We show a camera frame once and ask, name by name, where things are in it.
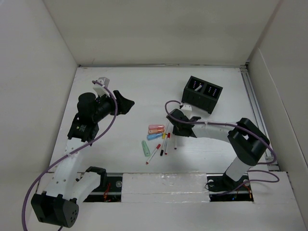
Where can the green highlighter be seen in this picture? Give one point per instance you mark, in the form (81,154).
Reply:
(145,149)

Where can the purple capped marker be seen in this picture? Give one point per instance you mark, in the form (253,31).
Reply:
(175,143)

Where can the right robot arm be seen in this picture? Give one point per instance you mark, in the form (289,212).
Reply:
(247,141)

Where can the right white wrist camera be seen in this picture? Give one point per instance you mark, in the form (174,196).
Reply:
(186,109)

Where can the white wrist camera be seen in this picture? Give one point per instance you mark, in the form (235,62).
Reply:
(186,109)
(100,86)

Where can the orange highlighter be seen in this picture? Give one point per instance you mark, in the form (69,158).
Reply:
(156,131)

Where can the long red marker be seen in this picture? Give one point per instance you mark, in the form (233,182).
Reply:
(152,154)

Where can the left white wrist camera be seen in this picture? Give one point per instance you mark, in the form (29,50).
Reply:
(100,86)

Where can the yellow capped marker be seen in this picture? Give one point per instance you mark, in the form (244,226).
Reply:
(165,130)

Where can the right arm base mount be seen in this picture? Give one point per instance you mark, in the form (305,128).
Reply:
(219,191)

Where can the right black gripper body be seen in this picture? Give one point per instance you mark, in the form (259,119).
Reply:
(176,131)

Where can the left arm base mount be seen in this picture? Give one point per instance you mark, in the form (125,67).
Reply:
(109,191)

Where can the pink highlighter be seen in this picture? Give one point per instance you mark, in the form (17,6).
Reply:
(156,126)

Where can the red capped marker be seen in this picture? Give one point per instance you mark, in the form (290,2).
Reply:
(167,144)

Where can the black slatted pen holder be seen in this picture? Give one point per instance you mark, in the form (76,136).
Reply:
(206,98)

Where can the black capped marker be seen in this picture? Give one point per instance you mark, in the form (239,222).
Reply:
(164,145)

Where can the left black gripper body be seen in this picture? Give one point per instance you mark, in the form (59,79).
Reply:
(106,106)

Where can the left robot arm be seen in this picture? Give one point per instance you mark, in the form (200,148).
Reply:
(59,203)

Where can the blue highlighter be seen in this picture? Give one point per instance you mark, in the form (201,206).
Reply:
(154,136)

